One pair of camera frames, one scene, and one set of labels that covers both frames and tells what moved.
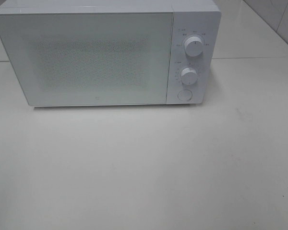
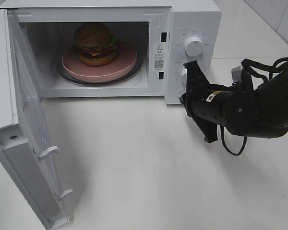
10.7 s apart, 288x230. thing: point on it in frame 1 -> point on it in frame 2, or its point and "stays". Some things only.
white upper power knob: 193,46 stays
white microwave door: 66,59 -> 17,136
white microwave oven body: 95,52 stays
